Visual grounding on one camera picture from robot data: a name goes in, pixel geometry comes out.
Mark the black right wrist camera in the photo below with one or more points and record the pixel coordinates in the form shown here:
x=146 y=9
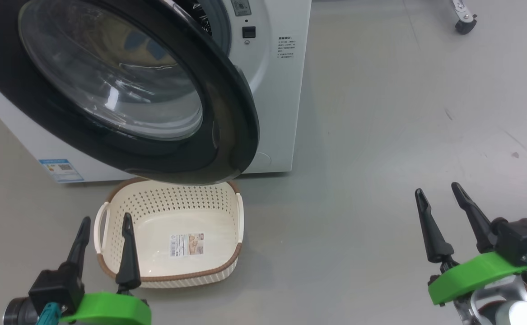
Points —
x=520 y=239

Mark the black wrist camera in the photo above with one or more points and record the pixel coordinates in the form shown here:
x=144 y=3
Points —
x=55 y=289
x=520 y=239

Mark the black round glass washer door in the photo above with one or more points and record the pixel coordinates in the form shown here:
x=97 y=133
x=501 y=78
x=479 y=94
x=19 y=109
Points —
x=109 y=76

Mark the blue energy label sticker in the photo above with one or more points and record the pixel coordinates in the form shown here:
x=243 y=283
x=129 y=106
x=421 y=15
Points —
x=61 y=170

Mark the left gripper green-band body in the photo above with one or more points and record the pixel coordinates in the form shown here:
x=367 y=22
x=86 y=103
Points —
x=109 y=311

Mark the right gripper green-band body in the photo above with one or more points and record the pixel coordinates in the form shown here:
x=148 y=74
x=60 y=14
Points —
x=475 y=275

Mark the cream perforated laundry basket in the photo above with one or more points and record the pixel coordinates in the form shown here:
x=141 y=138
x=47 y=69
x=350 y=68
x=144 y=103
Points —
x=155 y=253

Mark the teal left camera connector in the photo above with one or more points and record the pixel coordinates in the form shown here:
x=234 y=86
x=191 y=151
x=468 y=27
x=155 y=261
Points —
x=48 y=314

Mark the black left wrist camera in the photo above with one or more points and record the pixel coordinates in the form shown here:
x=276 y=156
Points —
x=55 y=289

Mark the white front-load washing machine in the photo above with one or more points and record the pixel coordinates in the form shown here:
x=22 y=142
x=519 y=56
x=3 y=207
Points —
x=281 y=113

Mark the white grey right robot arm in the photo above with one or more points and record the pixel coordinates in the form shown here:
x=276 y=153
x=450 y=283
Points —
x=516 y=311

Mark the black caster wheel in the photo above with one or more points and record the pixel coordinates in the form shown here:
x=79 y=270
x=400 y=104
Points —
x=465 y=26

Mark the basket product label sticker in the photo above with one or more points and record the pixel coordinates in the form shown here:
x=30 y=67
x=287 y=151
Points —
x=186 y=244

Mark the metal caster bracket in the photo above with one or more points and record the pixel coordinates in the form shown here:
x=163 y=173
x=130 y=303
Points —
x=463 y=9

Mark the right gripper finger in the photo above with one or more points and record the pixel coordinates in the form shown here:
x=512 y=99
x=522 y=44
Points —
x=478 y=221
x=435 y=239

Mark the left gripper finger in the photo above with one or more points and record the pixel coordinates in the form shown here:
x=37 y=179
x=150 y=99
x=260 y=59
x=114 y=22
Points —
x=128 y=262
x=80 y=248

